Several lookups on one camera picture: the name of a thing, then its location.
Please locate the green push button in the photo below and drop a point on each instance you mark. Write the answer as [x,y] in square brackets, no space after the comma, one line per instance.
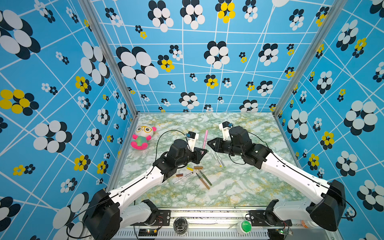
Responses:
[244,227]

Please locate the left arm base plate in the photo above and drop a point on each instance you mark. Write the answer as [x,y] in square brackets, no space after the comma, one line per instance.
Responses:
[162,218]

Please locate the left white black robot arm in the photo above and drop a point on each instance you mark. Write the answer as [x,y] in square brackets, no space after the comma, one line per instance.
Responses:
[110,211]

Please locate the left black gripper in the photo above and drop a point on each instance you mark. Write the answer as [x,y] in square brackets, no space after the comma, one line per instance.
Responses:
[198,155]

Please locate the brown gel pen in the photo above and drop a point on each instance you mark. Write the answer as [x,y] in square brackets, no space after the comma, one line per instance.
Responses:
[204,183]

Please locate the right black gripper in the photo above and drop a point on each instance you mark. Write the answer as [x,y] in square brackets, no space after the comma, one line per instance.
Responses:
[219,144]

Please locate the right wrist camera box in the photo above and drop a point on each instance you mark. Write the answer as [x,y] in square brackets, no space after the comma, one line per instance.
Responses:
[225,127]

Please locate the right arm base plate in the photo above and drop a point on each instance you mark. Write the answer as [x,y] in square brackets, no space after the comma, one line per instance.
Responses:
[258,218]

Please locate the green gel pen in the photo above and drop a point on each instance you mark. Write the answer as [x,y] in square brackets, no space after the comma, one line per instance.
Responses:
[204,176]

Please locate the white pink plush toy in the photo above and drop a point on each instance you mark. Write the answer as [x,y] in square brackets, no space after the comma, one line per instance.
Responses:
[141,137]

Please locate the white pen brown tip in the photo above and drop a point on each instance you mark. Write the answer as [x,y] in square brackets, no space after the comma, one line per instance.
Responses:
[184,177]

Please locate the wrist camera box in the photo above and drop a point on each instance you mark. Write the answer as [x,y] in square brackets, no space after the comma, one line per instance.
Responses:
[225,127]
[192,138]

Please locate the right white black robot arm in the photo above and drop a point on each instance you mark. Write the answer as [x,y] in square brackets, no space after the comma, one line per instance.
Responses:
[324,203]

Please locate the pink gel pen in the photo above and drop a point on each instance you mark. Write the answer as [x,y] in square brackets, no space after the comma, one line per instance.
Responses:
[205,139]

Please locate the white pen green tip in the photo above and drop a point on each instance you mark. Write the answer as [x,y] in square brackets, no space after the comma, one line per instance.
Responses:
[220,160]

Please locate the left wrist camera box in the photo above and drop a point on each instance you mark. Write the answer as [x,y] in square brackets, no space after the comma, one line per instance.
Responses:
[192,138]

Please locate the aluminium front frame rail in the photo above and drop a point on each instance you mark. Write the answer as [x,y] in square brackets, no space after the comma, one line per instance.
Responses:
[210,216]

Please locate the white pen yellow tip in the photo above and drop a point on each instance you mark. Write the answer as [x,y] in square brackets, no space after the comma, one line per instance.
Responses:
[217,159]

